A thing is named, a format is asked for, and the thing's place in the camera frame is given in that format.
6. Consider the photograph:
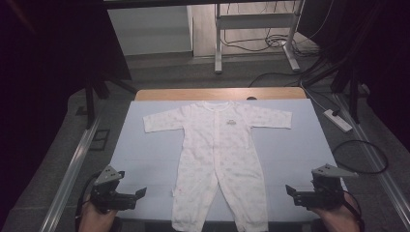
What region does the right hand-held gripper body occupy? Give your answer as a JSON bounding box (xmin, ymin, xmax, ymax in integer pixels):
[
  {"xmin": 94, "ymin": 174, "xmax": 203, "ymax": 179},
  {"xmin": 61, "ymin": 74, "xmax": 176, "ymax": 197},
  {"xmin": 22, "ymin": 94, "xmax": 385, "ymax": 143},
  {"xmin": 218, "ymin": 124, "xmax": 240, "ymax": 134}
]
[{"xmin": 310, "ymin": 163, "xmax": 360, "ymax": 211}]

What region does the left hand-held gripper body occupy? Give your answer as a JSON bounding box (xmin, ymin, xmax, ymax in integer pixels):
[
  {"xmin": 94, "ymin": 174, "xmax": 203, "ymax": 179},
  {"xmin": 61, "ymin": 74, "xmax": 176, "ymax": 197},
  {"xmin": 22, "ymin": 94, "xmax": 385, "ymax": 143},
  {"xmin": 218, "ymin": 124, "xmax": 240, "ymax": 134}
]
[{"xmin": 90, "ymin": 164, "xmax": 126, "ymax": 215}]

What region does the white baby romper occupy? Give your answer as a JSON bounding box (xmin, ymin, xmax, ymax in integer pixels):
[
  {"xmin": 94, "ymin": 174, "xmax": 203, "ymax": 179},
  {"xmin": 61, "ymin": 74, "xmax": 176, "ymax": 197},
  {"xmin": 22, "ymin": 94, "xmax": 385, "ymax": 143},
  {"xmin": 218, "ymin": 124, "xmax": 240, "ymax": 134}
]
[{"xmin": 142, "ymin": 100, "xmax": 293, "ymax": 232}]

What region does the person's left hand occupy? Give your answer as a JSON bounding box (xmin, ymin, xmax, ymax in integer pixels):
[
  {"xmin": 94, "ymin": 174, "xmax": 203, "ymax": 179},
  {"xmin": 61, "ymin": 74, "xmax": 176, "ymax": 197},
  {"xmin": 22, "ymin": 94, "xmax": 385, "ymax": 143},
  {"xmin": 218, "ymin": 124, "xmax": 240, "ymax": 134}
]
[{"xmin": 77, "ymin": 203, "xmax": 118, "ymax": 232}]

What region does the person's right hand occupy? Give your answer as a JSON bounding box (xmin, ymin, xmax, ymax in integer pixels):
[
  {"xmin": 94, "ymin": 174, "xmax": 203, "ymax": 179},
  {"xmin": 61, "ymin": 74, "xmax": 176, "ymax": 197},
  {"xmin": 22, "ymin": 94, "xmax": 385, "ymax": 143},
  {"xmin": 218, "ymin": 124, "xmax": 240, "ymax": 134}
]
[{"xmin": 310, "ymin": 194, "xmax": 361, "ymax": 232}]

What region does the light blue mat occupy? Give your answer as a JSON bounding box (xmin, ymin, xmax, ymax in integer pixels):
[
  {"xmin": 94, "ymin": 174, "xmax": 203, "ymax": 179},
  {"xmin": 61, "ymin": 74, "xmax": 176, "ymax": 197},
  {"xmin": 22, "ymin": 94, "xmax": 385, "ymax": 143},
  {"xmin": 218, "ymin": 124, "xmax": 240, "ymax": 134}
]
[{"xmin": 108, "ymin": 99, "xmax": 348, "ymax": 223}]

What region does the black floor socket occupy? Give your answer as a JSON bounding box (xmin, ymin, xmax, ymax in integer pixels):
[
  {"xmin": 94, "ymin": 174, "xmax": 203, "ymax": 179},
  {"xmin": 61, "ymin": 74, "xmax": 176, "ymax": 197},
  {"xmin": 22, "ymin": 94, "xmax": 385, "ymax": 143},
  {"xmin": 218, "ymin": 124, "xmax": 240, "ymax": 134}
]
[{"xmin": 89, "ymin": 129, "xmax": 111, "ymax": 152}]

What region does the white power strip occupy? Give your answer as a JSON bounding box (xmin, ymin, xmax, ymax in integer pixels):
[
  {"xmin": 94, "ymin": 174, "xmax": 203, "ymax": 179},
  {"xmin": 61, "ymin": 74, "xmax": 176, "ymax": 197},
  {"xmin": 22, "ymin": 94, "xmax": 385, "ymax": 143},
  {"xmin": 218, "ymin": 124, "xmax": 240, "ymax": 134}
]
[{"xmin": 323, "ymin": 108, "xmax": 354, "ymax": 133}]

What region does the black tripod stand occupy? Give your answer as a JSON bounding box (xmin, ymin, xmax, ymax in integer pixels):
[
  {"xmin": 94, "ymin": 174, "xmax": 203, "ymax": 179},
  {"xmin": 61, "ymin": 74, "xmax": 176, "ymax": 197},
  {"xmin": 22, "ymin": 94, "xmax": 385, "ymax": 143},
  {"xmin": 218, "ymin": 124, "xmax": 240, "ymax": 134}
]
[
  {"xmin": 83, "ymin": 73, "xmax": 138, "ymax": 130},
  {"xmin": 303, "ymin": 54, "xmax": 371, "ymax": 125}
]

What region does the black curtain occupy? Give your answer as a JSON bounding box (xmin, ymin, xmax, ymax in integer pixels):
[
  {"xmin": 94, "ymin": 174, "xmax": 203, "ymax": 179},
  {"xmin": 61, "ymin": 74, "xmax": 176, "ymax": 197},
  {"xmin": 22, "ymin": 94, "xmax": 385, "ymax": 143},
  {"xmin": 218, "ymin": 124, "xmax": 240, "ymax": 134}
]
[
  {"xmin": 0, "ymin": 0, "xmax": 132, "ymax": 226},
  {"xmin": 296, "ymin": 0, "xmax": 410, "ymax": 153}
]

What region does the grey board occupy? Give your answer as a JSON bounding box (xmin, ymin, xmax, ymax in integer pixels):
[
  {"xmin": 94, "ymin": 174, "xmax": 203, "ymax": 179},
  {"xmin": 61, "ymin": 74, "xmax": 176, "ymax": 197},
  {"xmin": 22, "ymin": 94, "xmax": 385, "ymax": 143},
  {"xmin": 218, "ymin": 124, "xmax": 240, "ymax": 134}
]
[{"xmin": 106, "ymin": 5, "xmax": 193, "ymax": 56}]

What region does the white metal stand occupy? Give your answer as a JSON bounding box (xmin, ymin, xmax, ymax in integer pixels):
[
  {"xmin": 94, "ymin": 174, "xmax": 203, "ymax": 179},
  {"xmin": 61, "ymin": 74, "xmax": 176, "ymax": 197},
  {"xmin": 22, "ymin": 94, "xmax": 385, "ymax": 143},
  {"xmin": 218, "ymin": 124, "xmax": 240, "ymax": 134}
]
[{"xmin": 214, "ymin": 0, "xmax": 306, "ymax": 75}]

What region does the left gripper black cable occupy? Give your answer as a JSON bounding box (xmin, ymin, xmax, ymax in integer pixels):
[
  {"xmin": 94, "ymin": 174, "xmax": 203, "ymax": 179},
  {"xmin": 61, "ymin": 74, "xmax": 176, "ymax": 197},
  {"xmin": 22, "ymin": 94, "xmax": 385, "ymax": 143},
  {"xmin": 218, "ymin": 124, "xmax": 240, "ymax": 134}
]
[{"xmin": 74, "ymin": 172, "xmax": 101, "ymax": 232}]

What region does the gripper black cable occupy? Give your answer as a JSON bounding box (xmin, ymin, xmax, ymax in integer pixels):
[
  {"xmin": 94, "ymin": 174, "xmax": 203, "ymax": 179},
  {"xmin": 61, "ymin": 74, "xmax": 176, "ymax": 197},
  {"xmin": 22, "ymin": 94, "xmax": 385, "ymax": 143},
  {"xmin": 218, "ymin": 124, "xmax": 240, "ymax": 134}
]
[
  {"xmin": 341, "ymin": 189, "xmax": 366, "ymax": 232},
  {"xmin": 74, "ymin": 172, "xmax": 101, "ymax": 232}
]

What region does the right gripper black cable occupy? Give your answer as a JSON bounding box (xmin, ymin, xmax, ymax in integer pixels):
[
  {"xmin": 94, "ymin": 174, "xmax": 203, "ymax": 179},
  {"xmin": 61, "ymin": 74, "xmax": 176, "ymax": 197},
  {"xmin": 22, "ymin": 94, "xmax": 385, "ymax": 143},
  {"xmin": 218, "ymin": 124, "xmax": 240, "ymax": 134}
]
[{"xmin": 341, "ymin": 189, "xmax": 366, "ymax": 232}]

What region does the aluminium floor rail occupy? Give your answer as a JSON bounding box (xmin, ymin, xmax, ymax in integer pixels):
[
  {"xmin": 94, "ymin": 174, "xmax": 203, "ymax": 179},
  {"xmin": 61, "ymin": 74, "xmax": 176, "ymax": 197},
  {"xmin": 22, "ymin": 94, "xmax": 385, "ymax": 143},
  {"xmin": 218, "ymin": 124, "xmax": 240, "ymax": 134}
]
[
  {"xmin": 332, "ymin": 93, "xmax": 410, "ymax": 226},
  {"xmin": 38, "ymin": 117, "xmax": 101, "ymax": 232}
]

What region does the looped black cable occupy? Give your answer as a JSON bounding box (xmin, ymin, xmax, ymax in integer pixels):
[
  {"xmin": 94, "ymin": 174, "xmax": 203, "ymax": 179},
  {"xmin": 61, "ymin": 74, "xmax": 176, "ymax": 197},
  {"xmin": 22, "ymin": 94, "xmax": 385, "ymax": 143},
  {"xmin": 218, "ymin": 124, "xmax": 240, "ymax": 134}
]
[{"xmin": 332, "ymin": 139, "xmax": 390, "ymax": 176}]

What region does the white cable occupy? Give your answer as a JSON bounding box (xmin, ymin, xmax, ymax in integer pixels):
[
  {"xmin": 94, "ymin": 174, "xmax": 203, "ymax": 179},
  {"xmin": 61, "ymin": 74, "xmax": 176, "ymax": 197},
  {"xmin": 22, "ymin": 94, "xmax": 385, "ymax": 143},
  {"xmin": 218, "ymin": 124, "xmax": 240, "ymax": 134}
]
[{"xmin": 299, "ymin": 81, "xmax": 328, "ymax": 112}]

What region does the long black floor cable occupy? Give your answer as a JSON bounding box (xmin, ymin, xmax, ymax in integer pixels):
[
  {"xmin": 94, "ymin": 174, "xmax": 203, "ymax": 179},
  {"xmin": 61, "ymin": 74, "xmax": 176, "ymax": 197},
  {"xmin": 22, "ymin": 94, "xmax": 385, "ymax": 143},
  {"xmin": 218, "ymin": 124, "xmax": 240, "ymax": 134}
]
[{"xmin": 248, "ymin": 57, "xmax": 327, "ymax": 89}]

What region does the tangle of black cables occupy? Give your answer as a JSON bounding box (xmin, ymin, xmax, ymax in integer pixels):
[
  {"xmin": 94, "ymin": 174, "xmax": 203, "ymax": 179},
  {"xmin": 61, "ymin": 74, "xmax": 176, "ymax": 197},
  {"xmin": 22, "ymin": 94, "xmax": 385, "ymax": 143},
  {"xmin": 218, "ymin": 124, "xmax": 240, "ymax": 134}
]
[{"xmin": 221, "ymin": 0, "xmax": 323, "ymax": 59}]

